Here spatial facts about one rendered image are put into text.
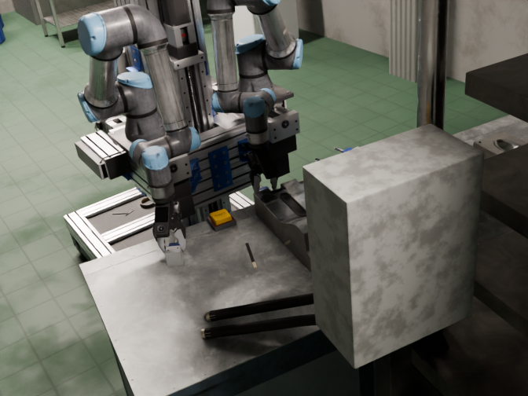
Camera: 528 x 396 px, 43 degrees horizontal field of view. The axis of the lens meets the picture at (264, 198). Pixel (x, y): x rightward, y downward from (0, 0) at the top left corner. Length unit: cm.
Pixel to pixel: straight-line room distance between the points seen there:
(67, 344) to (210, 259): 126
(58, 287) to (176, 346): 181
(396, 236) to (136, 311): 102
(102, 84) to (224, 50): 43
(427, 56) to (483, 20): 373
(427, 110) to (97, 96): 121
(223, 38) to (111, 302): 95
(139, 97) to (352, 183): 136
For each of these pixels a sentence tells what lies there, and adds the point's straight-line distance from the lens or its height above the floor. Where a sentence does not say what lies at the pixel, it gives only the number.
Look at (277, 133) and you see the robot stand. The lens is 260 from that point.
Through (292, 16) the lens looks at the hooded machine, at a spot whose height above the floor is 28.
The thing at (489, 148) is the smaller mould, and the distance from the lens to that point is 260.
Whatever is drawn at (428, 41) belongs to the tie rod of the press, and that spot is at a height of 161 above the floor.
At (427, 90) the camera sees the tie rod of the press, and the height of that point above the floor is 150.
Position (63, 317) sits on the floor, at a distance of 343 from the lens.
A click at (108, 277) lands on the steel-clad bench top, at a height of 80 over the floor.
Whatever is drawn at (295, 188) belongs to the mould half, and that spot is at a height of 89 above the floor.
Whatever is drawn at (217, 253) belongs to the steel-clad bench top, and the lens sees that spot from 220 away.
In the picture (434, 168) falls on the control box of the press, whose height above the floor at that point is 147.
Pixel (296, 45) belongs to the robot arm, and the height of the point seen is 125.
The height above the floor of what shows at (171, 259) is 83.
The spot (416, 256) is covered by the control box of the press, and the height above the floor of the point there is 129.
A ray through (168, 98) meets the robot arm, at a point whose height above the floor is 130.
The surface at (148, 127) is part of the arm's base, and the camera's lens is 246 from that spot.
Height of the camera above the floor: 208
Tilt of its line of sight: 31 degrees down
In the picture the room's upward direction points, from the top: 7 degrees counter-clockwise
